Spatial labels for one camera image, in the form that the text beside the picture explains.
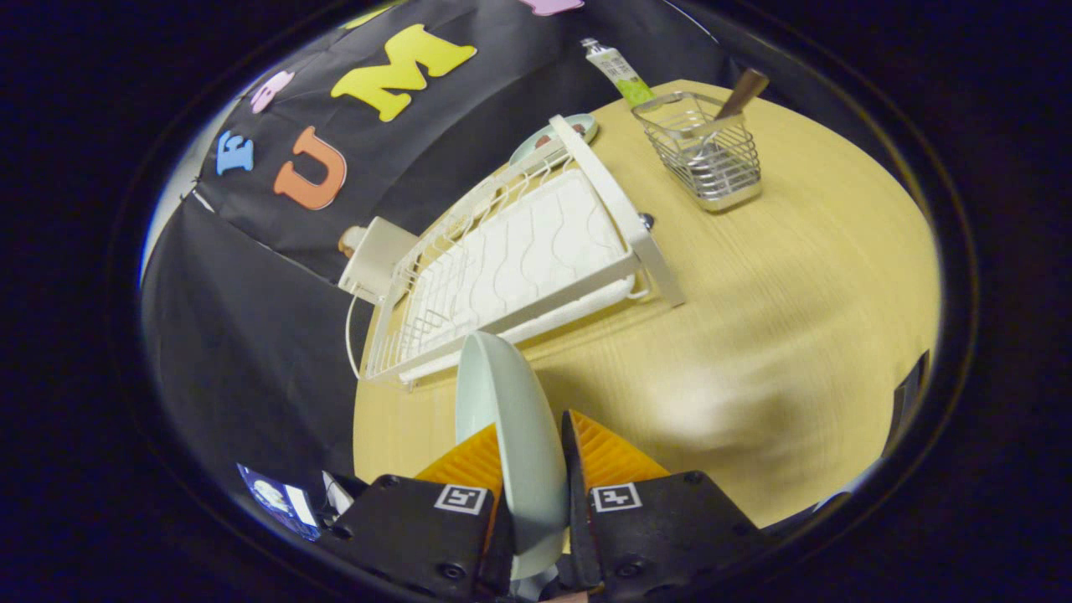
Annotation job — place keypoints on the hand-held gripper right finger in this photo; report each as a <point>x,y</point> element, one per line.
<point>574,494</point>

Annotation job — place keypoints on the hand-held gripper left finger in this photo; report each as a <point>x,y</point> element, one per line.
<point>402,536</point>

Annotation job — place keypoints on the pale green plate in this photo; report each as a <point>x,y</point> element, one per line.
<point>519,435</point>

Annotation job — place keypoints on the small plate with patties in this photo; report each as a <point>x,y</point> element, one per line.
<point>528,151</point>

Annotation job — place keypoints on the computer monitor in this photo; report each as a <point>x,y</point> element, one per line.
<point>280,501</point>

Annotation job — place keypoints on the white drain tray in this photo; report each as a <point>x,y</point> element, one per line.
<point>519,260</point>

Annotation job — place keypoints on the white toaster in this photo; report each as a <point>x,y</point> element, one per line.
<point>377,260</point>

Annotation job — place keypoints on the brown bread slice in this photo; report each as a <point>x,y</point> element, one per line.
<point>350,243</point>

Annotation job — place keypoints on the green drink bottle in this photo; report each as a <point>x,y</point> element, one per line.
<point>624,75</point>

